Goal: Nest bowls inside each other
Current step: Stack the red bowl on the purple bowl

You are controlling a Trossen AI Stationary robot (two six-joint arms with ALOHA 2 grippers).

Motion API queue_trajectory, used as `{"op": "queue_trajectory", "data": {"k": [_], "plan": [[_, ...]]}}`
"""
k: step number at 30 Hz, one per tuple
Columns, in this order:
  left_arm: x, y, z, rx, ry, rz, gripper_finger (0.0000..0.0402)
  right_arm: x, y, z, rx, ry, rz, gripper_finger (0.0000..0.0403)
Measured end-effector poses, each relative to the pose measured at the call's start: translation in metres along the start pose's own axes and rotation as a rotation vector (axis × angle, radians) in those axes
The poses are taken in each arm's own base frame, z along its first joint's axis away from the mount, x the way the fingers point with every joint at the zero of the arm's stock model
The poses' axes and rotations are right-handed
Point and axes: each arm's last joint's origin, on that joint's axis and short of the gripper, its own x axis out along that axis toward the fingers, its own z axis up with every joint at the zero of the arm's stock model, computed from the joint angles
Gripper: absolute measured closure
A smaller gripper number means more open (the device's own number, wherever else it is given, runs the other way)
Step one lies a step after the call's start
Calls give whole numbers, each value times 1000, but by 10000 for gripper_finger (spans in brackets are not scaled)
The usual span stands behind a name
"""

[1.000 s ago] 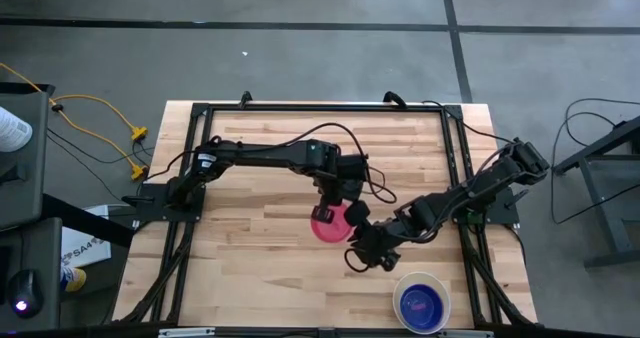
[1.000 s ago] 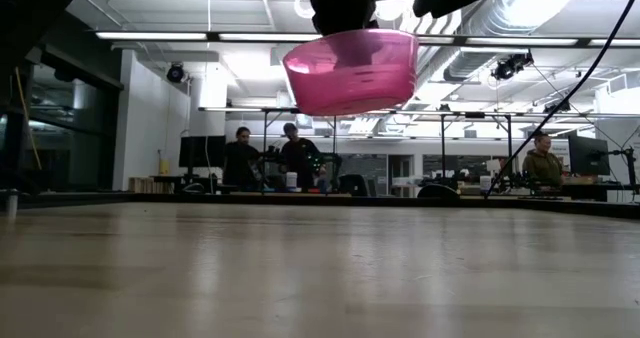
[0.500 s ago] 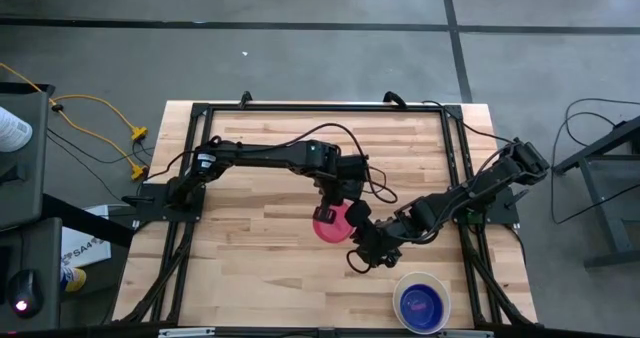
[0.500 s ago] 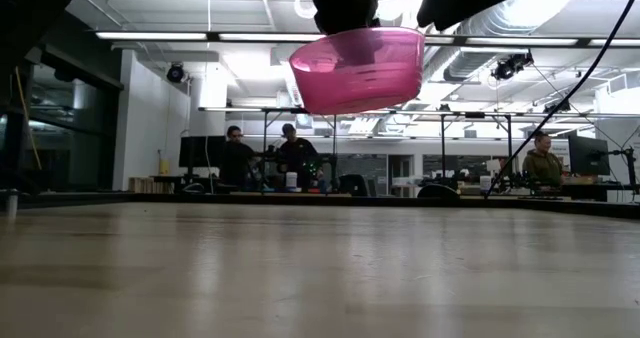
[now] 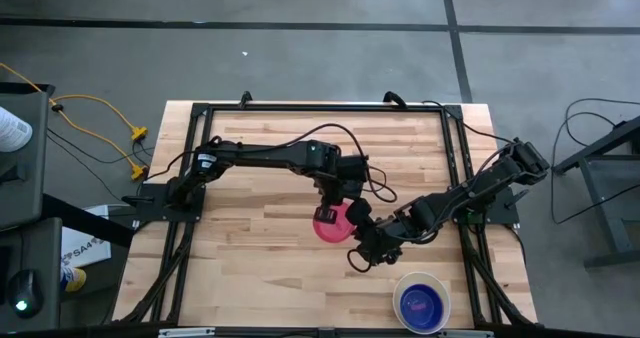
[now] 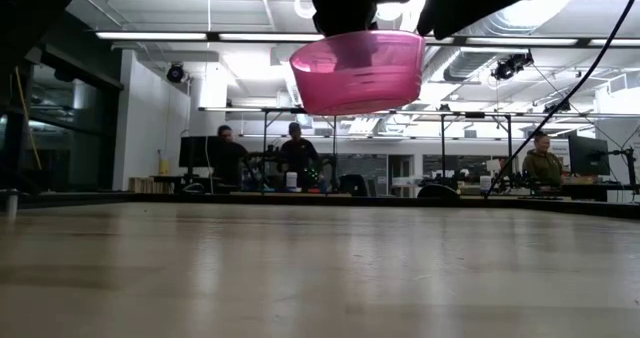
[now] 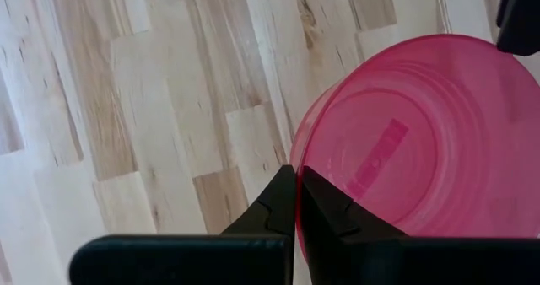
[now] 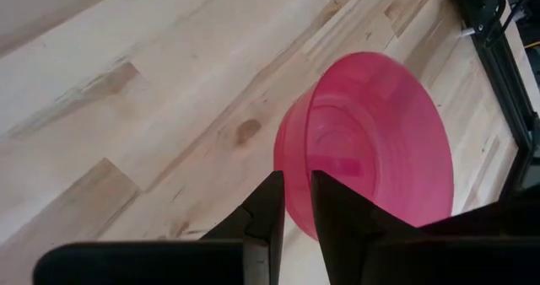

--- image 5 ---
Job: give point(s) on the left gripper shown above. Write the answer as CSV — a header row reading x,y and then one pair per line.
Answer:
x,y
345,175

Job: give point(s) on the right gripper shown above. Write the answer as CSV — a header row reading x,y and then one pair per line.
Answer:
x,y
380,243

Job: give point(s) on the pink translucent plastic bowl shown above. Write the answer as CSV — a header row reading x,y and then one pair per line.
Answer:
x,y
332,233

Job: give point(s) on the blue and white bowl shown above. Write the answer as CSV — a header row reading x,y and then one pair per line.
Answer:
x,y
400,290

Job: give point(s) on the blue plastic bowl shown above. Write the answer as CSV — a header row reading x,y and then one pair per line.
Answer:
x,y
422,308

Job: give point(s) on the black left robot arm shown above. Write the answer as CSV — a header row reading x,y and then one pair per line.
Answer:
x,y
260,155

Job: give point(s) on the black metal beam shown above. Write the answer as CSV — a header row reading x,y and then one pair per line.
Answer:
x,y
85,220

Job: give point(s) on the black metal stand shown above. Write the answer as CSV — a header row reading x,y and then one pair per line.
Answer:
x,y
600,145

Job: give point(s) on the person's shoe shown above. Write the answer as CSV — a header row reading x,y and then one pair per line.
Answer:
x,y
74,279

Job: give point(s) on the grey desk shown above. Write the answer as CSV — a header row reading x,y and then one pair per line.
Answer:
x,y
47,258

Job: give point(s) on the grey equipment cart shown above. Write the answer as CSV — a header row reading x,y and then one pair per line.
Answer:
x,y
25,188

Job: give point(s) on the black computer mouse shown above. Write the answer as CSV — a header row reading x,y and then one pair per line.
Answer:
x,y
25,293

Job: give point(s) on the white printed bottle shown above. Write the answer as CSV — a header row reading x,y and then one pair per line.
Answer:
x,y
12,130

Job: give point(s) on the black aluminium table frame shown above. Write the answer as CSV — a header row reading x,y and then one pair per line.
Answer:
x,y
325,107

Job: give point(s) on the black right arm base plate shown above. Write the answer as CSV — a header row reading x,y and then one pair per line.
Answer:
x,y
502,213

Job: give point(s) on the silver metal bracket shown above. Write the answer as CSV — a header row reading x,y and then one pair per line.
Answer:
x,y
465,334
187,332

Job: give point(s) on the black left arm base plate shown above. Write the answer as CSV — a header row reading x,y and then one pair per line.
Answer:
x,y
150,204

